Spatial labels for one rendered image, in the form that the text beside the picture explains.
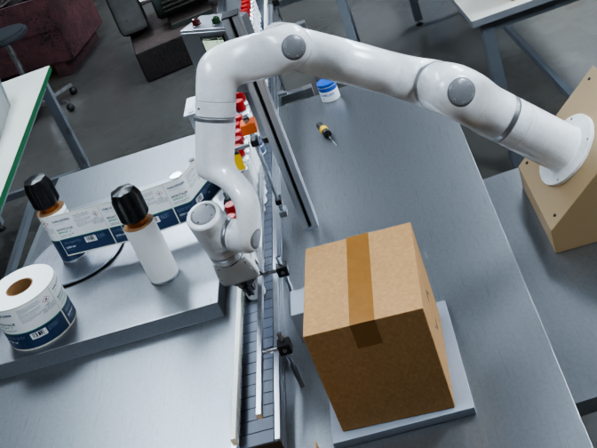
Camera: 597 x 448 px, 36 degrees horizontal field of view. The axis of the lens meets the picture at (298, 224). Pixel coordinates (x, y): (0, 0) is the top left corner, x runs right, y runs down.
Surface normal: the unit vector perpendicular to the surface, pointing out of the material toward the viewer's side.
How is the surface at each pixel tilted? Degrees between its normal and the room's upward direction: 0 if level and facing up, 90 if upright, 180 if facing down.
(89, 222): 90
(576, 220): 90
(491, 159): 0
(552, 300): 0
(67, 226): 90
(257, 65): 81
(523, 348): 0
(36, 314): 90
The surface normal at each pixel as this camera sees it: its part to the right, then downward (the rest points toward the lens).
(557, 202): -0.88, -0.38
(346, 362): -0.02, 0.55
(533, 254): -0.32, -0.80
